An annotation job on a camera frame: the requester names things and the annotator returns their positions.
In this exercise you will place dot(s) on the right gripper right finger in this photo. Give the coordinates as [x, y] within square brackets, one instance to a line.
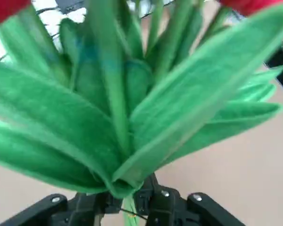
[165, 207]

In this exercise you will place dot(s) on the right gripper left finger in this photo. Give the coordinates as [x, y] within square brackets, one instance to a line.
[89, 207]

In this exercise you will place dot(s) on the red tulip bouquet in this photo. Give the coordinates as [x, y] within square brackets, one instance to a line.
[155, 106]

